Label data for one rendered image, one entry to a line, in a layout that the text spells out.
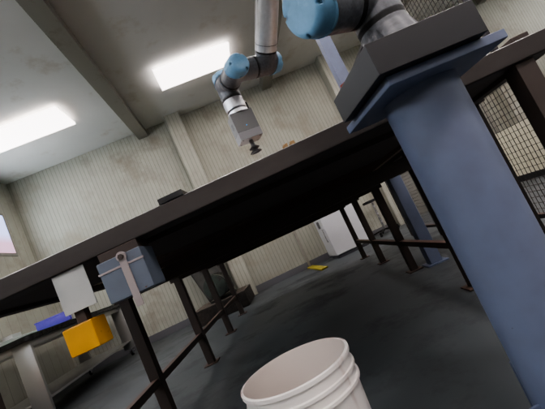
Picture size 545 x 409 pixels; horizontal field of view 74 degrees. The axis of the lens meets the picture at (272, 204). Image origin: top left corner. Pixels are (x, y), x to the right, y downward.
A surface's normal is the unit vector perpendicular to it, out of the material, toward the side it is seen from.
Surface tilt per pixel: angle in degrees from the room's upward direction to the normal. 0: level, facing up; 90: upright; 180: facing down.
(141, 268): 90
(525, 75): 90
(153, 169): 90
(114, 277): 90
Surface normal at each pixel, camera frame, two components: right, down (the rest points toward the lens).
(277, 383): 0.47, -0.37
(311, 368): -0.22, -0.07
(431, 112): -0.41, 0.08
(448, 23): 0.07, -0.15
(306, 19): -0.74, 0.45
